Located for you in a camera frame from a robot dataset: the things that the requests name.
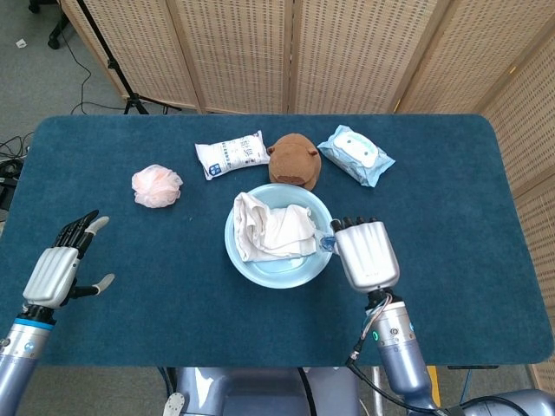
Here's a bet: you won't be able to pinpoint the black office chair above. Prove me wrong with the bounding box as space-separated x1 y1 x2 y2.
28 0 70 49

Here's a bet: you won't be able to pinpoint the blue white toothpaste tube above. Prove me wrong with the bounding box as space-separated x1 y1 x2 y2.
317 233 338 255

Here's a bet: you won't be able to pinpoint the white tissue pack blue label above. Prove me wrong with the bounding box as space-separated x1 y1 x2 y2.
194 129 271 182

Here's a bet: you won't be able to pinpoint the blue grey robot torso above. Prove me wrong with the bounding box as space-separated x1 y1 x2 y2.
162 366 361 416

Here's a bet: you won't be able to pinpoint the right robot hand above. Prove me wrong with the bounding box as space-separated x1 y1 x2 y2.
330 215 401 292

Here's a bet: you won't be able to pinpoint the brown capybara plush toy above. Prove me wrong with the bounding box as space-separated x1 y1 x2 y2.
266 133 323 192

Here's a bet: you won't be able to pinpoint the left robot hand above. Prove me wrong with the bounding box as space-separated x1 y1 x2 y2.
21 209 116 309

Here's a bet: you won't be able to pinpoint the pink mesh bath pouf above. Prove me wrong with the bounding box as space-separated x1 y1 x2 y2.
131 164 184 210

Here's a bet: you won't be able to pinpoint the thin black floor cable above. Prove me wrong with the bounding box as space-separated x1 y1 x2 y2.
60 29 131 114

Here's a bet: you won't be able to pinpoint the yellow floor tape strip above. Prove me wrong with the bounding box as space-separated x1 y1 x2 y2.
426 366 442 402

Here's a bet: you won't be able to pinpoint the light blue plastic basin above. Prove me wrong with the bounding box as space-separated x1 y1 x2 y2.
224 182 337 289

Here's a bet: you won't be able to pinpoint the light blue wet wipes pack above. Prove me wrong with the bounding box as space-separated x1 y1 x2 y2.
317 124 396 188

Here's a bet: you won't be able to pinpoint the white towel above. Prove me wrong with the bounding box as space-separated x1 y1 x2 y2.
232 192 320 263

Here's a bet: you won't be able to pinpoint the dark blue table mat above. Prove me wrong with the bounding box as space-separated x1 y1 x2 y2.
0 114 555 368

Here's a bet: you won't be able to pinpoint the black tripod stand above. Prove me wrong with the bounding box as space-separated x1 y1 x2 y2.
75 0 183 116

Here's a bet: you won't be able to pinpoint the black cables and power boxes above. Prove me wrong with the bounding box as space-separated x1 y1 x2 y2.
0 133 34 213

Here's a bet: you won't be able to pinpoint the woven rattan folding screen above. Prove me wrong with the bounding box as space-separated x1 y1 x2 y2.
60 0 555 416

